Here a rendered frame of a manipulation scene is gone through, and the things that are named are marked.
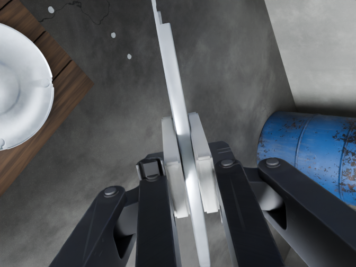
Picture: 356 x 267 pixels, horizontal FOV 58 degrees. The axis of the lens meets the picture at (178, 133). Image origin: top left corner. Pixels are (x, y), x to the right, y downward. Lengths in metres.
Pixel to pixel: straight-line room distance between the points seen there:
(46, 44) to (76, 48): 0.45
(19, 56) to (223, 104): 1.38
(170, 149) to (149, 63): 1.39
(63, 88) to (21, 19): 0.19
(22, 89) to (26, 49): 0.09
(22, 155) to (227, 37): 1.45
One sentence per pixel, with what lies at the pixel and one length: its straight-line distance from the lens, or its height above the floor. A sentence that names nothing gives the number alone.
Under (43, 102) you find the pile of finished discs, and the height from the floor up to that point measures 0.36.
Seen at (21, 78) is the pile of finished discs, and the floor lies 0.36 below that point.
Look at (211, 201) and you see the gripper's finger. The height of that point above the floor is 1.07.
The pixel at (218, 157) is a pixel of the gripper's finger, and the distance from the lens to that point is 0.16.
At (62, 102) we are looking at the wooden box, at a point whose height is 0.35.
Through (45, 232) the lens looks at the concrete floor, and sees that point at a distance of 1.39.
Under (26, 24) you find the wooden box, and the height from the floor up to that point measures 0.35.
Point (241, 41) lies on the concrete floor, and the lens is 2.14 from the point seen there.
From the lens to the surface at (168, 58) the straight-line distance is 0.18.
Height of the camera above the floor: 1.16
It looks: 43 degrees down
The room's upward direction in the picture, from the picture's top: 100 degrees clockwise
